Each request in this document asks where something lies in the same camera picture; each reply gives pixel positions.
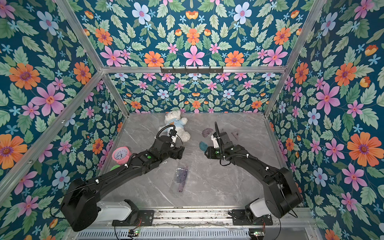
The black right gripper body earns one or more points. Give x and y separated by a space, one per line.
208 153

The clear ruler set bag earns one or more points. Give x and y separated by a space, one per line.
179 181

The green small jar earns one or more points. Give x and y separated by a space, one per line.
114 167

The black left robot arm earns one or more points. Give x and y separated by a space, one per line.
82 205

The teal protractor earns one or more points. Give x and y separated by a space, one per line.
203 146

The pink alarm clock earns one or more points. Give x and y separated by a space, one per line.
121 155

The black hook rail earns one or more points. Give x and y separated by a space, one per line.
191 70

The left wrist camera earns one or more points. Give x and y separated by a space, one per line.
173 135

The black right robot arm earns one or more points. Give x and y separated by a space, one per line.
281 195

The white vent grille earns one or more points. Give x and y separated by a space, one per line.
166 234

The purple wide triangle ruler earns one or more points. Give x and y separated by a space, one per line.
236 134

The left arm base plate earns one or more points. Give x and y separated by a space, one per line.
140 218

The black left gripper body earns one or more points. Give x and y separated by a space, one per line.
174 153

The white teddy bear blue shirt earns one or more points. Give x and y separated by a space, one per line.
175 118

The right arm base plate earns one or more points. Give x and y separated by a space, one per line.
244 217

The purple protractor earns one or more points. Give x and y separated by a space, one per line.
207 132

